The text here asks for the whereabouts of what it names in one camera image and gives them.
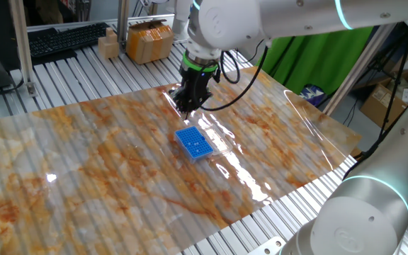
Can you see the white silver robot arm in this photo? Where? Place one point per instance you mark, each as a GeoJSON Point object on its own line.
{"type": "Point", "coordinates": [232, 21]}

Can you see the orange marble pattern mat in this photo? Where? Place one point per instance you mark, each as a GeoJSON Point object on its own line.
{"type": "Point", "coordinates": [83, 159]}

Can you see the black tripod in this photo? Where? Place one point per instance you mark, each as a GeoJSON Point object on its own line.
{"type": "Point", "coordinates": [395, 88]}

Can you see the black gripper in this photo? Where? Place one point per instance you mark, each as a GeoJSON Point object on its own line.
{"type": "Point", "coordinates": [195, 83]}

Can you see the black keyboard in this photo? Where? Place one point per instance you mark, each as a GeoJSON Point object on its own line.
{"type": "Point", "coordinates": [66, 39]}

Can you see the clear plastic holder lid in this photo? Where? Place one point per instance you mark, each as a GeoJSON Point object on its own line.
{"type": "Point", "coordinates": [221, 140]}

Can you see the blue white patterned bag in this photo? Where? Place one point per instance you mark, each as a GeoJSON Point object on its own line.
{"type": "Point", "coordinates": [312, 95]}

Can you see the wooden block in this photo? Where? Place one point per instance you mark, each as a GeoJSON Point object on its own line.
{"type": "Point", "coordinates": [108, 46]}

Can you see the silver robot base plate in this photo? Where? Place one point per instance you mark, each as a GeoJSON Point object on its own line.
{"type": "Point", "coordinates": [267, 248]}

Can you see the slanted aluminium frame post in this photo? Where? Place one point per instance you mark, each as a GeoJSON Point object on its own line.
{"type": "Point", "coordinates": [360, 67]}

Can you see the blue pipette tip holder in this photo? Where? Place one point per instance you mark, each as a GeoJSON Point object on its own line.
{"type": "Point", "coordinates": [193, 141]}

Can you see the open cardboard floor box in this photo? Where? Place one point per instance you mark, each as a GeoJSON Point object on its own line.
{"type": "Point", "coordinates": [384, 99]}

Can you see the green cloth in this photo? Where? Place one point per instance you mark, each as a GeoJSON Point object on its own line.
{"type": "Point", "coordinates": [314, 60]}

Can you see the taped cardboard box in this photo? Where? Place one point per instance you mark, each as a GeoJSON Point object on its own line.
{"type": "Point", "coordinates": [149, 42]}

